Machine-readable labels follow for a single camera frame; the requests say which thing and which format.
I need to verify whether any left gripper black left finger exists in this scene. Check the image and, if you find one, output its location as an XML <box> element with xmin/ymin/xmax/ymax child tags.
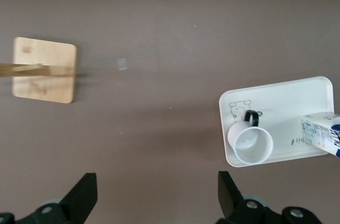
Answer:
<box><xmin>0</xmin><ymin>172</ymin><xmax>98</xmax><ymax>224</ymax></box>

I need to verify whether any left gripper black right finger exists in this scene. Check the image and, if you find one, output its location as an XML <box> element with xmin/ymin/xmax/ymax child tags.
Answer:
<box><xmin>215</xmin><ymin>171</ymin><xmax>324</xmax><ymax>224</ymax></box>

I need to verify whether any white smiley mug black handle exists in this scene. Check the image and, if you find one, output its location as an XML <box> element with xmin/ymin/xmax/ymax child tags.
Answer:
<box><xmin>227</xmin><ymin>110</ymin><xmax>274</xmax><ymax>166</ymax></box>

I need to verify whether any blue white milk carton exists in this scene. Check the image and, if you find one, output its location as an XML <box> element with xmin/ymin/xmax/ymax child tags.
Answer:
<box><xmin>300</xmin><ymin>111</ymin><xmax>340</xmax><ymax>159</ymax></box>

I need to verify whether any cream rabbit print tray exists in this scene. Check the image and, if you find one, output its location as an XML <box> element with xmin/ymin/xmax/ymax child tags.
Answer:
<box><xmin>218</xmin><ymin>75</ymin><xmax>334</xmax><ymax>168</ymax></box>

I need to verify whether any clear tape piece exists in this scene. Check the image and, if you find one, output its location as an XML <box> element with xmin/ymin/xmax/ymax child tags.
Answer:
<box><xmin>116</xmin><ymin>57</ymin><xmax>128</xmax><ymax>71</ymax></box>

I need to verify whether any wooden mug rack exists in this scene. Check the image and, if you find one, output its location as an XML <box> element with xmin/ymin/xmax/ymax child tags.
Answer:
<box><xmin>0</xmin><ymin>37</ymin><xmax>88</xmax><ymax>105</ymax></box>

